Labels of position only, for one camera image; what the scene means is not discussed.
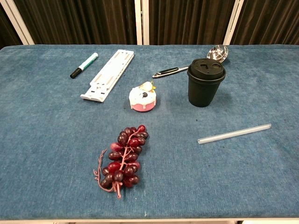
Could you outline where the white frame post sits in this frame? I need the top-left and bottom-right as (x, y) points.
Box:
(0, 0), (36, 45)
(134, 0), (150, 46)
(223, 0), (245, 46)

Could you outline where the white plastic folding stand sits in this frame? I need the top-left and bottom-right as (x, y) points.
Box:
(80, 49), (135, 103)

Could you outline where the red artificial grape bunch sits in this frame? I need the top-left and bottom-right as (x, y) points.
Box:
(93, 125), (150, 199)

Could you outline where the steel ladle black handle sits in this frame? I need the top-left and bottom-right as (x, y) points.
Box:
(152, 44), (229, 79)

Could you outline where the black cup with lid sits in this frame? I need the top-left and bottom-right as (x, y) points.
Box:
(187, 58), (227, 108)

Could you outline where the blue fabric table cover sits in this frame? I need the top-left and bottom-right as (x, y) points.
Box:
(0, 44), (299, 221)

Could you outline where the pink and white toy cake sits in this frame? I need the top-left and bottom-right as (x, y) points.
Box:
(129, 80), (157, 112)

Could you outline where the dark pleated curtain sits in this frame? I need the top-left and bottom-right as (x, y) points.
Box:
(0, 4), (23, 50)
(149, 0), (236, 46)
(13, 0), (137, 45)
(231, 0), (299, 45)

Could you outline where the clear plastic straw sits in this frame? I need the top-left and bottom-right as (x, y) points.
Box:
(197, 123), (272, 145)

